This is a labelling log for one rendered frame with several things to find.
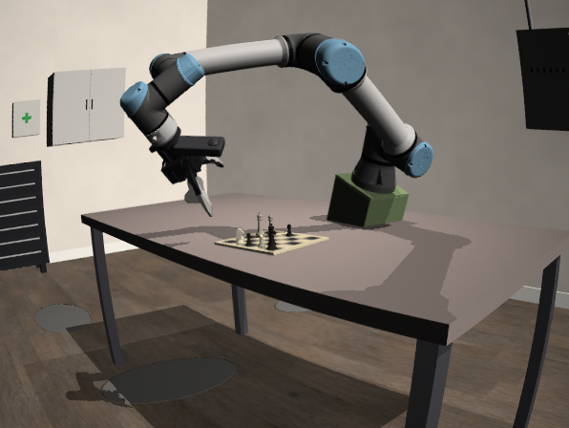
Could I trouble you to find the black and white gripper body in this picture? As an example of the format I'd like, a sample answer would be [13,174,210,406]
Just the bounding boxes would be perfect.
[149,127,204,184]

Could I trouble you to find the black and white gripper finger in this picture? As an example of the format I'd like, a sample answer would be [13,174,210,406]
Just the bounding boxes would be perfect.
[202,157,223,168]
[184,165,212,217]

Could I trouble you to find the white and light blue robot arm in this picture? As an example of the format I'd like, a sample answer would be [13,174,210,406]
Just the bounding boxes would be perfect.
[120,32,433,194]

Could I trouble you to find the chessboard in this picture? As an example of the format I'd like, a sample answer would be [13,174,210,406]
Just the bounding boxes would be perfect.
[215,230,329,255]

